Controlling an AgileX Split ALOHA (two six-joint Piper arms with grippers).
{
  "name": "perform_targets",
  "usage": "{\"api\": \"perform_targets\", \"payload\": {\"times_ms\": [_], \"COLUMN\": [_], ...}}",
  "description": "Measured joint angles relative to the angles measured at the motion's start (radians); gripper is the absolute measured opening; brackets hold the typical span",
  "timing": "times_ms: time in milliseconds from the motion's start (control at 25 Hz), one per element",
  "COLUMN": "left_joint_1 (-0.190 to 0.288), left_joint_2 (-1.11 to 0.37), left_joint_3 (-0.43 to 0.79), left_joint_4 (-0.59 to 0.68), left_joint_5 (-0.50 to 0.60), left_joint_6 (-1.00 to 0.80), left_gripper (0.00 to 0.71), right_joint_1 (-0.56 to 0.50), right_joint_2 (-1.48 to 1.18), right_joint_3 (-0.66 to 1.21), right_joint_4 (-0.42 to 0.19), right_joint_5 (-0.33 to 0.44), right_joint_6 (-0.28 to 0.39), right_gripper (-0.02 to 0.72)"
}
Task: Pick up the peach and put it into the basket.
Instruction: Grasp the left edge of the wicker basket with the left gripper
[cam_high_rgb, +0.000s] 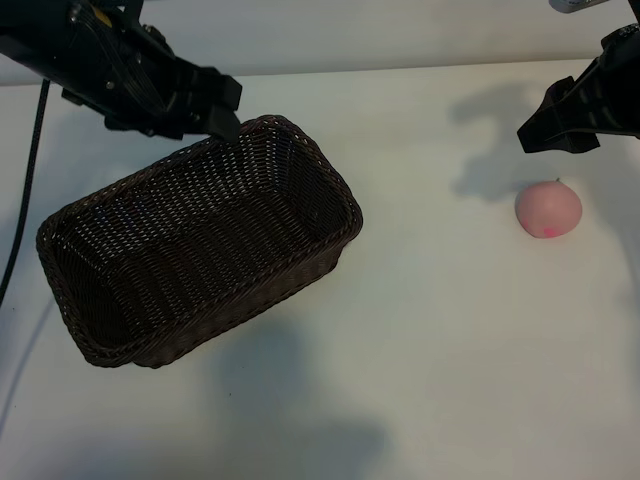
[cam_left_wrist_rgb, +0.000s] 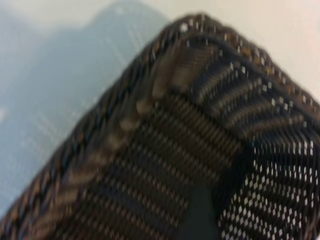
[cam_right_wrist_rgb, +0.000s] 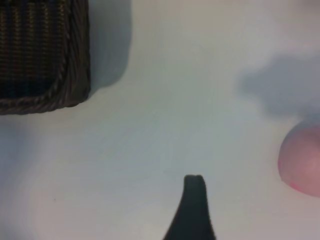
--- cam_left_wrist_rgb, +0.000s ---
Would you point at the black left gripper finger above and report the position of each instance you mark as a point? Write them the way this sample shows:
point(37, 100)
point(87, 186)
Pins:
point(201, 217)

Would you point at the dark brown wicker basket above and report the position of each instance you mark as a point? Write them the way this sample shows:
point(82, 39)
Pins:
point(150, 150)

